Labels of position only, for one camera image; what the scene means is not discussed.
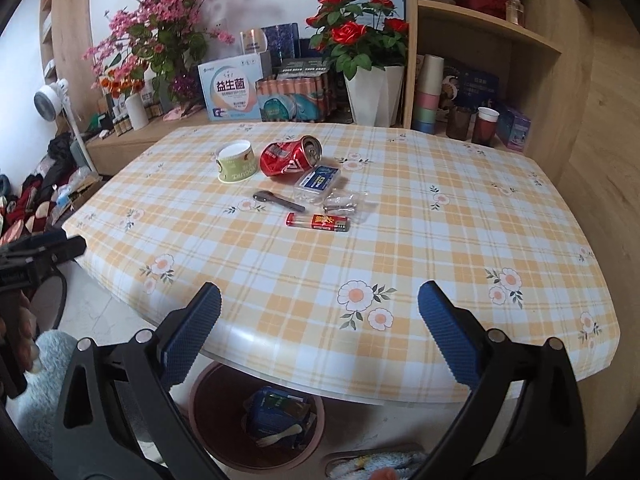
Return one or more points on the dark blue patterned box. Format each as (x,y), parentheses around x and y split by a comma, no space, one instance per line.
(281,42)

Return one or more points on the orange flower bunch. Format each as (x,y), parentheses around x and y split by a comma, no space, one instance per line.
(120,82)

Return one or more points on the shrink-wrapped pack of cans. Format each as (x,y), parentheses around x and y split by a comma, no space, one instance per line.
(290,97)

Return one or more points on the small light blue box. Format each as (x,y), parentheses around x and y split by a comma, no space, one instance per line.
(514,130)

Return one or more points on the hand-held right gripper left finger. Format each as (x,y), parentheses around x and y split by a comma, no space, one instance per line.
(192,332)

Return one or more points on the pink paper wrap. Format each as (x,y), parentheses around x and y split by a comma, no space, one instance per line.
(185,112)

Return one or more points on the blue cardboard box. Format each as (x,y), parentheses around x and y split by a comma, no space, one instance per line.
(262,420)

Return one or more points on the pink flower bouquet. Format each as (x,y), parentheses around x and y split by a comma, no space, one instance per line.
(165,10)

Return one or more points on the green white paper cup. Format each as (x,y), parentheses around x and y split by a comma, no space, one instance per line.
(237,167)

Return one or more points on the clear plastic wrapper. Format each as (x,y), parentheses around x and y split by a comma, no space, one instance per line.
(342,202)

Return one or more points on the brown glass tumbler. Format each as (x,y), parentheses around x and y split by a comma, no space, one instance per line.
(459,125)

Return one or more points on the crushed red soda can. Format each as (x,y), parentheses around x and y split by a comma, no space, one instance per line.
(282,160)

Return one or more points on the row of small brown bottles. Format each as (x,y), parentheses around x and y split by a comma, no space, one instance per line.
(121,120)

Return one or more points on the white blue carton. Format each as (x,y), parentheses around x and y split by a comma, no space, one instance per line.
(230,90)

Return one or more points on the small red wrapped candy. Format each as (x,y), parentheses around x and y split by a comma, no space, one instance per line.
(320,221)

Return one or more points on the dark flat box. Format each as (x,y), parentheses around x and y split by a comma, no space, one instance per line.
(302,67)

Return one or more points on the white desk fan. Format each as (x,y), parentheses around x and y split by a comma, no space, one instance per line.
(50,102)

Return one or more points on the person's left hand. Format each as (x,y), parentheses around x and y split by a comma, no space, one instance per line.
(25,330)

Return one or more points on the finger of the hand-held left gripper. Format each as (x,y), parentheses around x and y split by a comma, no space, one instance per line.
(62,249)

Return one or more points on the wooden wall shelf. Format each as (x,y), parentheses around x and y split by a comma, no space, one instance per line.
(70,35)

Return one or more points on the pile of clothes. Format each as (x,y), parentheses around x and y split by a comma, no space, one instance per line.
(35,200)

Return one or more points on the white box with glass print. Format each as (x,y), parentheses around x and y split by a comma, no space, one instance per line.
(252,42)

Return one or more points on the stack of pastel paper cups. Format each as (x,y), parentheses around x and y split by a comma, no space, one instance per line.
(427,90)

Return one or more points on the red paper cup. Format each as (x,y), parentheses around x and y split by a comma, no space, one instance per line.
(485,127)

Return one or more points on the green foil packet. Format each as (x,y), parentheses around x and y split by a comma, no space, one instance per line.
(275,401)

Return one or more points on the purple flower bunch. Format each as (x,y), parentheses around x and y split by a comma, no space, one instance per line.
(184,87)

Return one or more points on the clear box with blue label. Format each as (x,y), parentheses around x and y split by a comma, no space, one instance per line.
(320,180)

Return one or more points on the white wall socket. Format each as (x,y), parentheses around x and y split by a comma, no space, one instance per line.
(220,24)

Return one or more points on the brown round bin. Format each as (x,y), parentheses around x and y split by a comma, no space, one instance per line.
(215,410)

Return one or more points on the white cylindrical vase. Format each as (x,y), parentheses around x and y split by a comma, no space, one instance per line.
(136,112)

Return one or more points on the low wooden sideboard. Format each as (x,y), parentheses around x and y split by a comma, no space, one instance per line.
(125,150)

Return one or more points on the dark blue shelf box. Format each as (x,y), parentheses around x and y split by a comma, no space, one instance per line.
(475,82)

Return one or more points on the clear small bottle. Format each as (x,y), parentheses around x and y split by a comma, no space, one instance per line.
(515,10)

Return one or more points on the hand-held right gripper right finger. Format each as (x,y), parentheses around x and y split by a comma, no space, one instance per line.
(447,332)

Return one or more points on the wooden shelf unit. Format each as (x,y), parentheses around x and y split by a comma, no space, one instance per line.
(500,30)

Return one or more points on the white faceted vase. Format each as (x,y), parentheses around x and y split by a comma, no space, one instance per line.
(370,97)

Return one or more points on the light blue fluffy mat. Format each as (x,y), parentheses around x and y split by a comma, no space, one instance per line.
(52,365)

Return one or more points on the red rose bouquet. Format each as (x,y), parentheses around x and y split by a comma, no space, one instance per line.
(350,35)

